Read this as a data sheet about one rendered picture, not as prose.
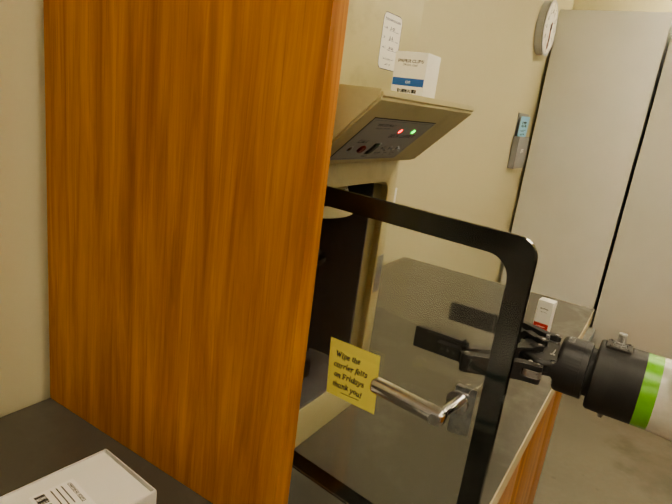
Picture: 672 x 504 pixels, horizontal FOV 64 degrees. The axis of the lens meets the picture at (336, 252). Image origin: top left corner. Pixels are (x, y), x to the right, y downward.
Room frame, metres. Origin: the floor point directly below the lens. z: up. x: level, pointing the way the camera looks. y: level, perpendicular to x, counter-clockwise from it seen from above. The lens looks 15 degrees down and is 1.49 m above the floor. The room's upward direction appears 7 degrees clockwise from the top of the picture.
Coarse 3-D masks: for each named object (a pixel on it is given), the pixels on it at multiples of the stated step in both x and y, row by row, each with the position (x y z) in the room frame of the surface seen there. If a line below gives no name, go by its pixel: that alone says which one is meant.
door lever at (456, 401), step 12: (372, 384) 0.53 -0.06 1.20; (384, 384) 0.52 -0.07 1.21; (384, 396) 0.51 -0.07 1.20; (396, 396) 0.51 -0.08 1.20; (408, 396) 0.50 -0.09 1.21; (456, 396) 0.52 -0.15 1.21; (408, 408) 0.50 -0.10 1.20; (420, 408) 0.49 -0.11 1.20; (432, 408) 0.48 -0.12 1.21; (444, 408) 0.49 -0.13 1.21; (456, 408) 0.50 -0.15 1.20; (432, 420) 0.48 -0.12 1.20; (444, 420) 0.48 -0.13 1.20
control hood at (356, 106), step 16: (352, 96) 0.64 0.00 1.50; (368, 96) 0.63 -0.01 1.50; (384, 96) 0.63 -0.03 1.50; (400, 96) 0.66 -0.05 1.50; (416, 96) 0.71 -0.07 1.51; (336, 112) 0.65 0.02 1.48; (352, 112) 0.64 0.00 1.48; (368, 112) 0.64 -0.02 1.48; (384, 112) 0.67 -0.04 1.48; (400, 112) 0.70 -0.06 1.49; (416, 112) 0.74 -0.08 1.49; (432, 112) 0.77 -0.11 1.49; (448, 112) 0.82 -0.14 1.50; (464, 112) 0.87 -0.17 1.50; (336, 128) 0.65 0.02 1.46; (352, 128) 0.65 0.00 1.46; (432, 128) 0.84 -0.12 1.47; (448, 128) 0.89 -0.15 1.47; (336, 144) 0.67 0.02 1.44; (416, 144) 0.87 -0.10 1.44; (432, 144) 0.93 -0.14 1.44; (336, 160) 0.72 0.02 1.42; (352, 160) 0.76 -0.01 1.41; (368, 160) 0.80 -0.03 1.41; (384, 160) 0.85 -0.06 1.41
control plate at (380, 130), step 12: (372, 120) 0.67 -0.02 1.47; (384, 120) 0.69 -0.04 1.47; (396, 120) 0.71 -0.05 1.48; (408, 120) 0.74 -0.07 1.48; (360, 132) 0.68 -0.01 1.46; (372, 132) 0.70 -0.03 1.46; (384, 132) 0.73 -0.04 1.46; (396, 132) 0.76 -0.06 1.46; (408, 132) 0.79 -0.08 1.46; (420, 132) 0.82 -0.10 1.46; (348, 144) 0.69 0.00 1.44; (360, 144) 0.71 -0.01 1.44; (372, 144) 0.74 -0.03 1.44; (384, 144) 0.77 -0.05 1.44; (396, 144) 0.80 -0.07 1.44; (408, 144) 0.84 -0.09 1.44; (336, 156) 0.70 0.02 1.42; (348, 156) 0.73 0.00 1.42; (360, 156) 0.76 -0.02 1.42; (372, 156) 0.79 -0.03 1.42; (384, 156) 0.82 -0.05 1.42
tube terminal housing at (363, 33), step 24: (360, 0) 0.78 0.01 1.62; (384, 0) 0.84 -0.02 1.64; (408, 0) 0.91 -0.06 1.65; (360, 24) 0.79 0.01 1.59; (408, 24) 0.92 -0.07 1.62; (360, 48) 0.80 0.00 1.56; (408, 48) 0.93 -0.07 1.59; (360, 72) 0.81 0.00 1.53; (384, 72) 0.87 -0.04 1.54; (336, 168) 0.78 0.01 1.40; (360, 168) 0.84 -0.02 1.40; (384, 168) 0.91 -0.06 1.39; (384, 192) 0.97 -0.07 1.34
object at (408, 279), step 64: (320, 256) 0.65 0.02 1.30; (384, 256) 0.59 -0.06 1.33; (448, 256) 0.54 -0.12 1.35; (512, 256) 0.50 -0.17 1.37; (320, 320) 0.64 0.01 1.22; (384, 320) 0.58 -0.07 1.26; (448, 320) 0.53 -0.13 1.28; (512, 320) 0.49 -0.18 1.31; (320, 384) 0.63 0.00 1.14; (448, 384) 0.53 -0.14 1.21; (320, 448) 0.62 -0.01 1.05; (384, 448) 0.56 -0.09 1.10; (448, 448) 0.52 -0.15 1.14
